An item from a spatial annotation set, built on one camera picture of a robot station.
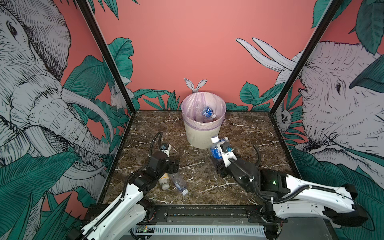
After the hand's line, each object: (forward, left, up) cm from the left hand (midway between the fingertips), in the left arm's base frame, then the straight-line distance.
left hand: (172, 157), depth 79 cm
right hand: (-8, -21, +16) cm, 27 cm away
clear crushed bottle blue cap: (-9, -3, -15) cm, 18 cm away
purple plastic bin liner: (+33, -12, +6) cm, 35 cm away
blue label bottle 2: (-10, -20, +20) cm, 30 cm away
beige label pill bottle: (-10, +5, -10) cm, 15 cm away
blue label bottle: (+17, -34, -10) cm, 39 cm away
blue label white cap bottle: (+28, -21, +6) cm, 35 cm away
